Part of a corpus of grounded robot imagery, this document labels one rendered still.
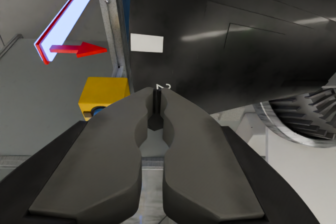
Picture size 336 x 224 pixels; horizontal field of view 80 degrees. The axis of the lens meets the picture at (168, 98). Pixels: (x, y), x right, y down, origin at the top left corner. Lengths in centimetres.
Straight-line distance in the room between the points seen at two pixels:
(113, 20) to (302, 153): 54
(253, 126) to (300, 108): 44
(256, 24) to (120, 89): 35
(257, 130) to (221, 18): 66
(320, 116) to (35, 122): 111
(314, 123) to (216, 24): 29
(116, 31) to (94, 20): 102
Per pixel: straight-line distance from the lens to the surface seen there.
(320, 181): 57
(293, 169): 53
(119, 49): 62
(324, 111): 41
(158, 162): 91
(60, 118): 114
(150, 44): 21
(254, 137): 82
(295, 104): 42
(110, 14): 58
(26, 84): 141
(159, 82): 22
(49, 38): 25
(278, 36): 23
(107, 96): 48
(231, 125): 93
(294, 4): 23
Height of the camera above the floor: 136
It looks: 42 degrees down
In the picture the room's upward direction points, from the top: 179 degrees clockwise
